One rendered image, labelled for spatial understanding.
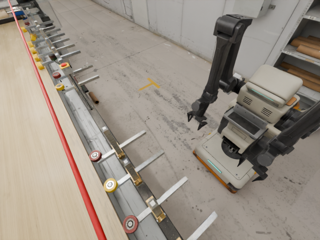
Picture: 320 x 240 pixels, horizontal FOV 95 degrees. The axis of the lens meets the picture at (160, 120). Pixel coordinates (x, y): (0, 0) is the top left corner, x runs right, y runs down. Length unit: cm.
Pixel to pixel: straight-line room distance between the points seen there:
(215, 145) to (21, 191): 172
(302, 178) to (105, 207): 215
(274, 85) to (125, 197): 120
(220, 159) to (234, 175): 20
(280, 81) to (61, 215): 136
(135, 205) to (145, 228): 17
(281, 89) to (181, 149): 144
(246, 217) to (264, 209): 22
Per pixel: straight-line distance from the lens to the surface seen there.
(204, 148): 180
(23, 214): 126
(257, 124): 113
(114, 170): 138
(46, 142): 144
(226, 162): 180
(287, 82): 95
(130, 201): 128
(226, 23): 74
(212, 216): 106
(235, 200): 201
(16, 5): 456
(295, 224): 223
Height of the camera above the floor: 185
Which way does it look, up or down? 52 degrees down
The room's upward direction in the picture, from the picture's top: 5 degrees counter-clockwise
